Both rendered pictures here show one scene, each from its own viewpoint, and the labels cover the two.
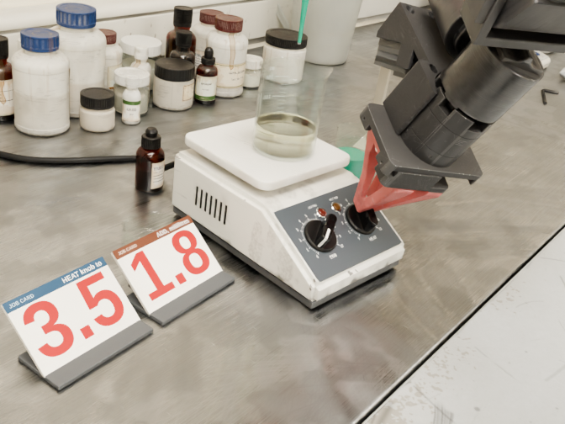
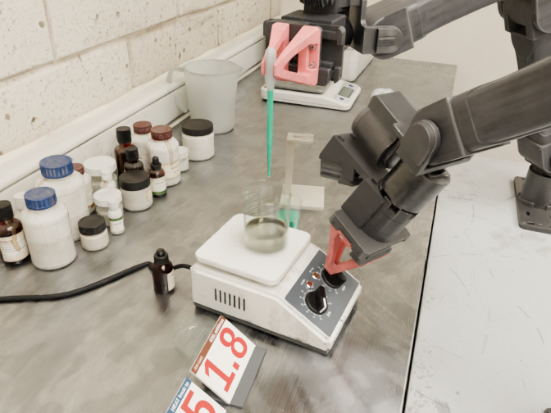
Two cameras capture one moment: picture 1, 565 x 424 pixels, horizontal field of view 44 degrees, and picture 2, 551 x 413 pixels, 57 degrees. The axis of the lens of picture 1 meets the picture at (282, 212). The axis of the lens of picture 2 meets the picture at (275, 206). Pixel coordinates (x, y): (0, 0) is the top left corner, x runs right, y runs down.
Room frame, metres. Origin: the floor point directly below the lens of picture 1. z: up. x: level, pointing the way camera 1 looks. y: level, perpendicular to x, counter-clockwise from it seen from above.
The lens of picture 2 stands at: (0.08, 0.15, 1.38)
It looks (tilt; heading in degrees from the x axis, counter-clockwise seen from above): 31 degrees down; 344
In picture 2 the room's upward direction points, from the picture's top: 2 degrees clockwise
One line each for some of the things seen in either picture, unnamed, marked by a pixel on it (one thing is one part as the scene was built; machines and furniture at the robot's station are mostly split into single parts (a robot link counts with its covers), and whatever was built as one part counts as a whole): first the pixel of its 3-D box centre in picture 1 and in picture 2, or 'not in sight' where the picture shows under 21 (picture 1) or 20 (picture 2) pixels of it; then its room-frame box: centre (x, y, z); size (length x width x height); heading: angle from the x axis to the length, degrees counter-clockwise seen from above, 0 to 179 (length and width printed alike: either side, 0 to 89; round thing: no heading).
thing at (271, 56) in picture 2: not in sight; (272, 68); (0.61, 0.01, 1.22); 0.01 x 0.01 x 0.04; 49
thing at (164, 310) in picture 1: (176, 267); (230, 359); (0.49, 0.08, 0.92); 0.09 x 0.06 x 0.04; 148
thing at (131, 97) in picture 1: (131, 99); (115, 215); (0.82, 0.21, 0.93); 0.02 x 0.02 x 0.06
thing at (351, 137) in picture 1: (351, 152); (288, 215); (0.77, -0.07, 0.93); 0.04 x 0.04 x 0.06
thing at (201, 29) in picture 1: (208, 45); (144, 147); (1.05, 0.15, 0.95); 0.06 x 0.06 x 0.10
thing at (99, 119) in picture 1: (97, 109); (93, 233); (0.79, 0.24, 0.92); 0.04 x 0.04 x 0.04
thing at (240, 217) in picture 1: (280, 200); (270, 277); (0.60, 0.00, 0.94); 0.22 x 0.13 x 0.08; 49
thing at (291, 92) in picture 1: (291, 111); (268, 218); (0.62, 0.01, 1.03); 0.07 x 0.06 x 0.08; 122
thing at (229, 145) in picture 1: (267, 149); (254, 246); (0.62, 0.02, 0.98); 0.12 x 0.12 x 0.01; 49
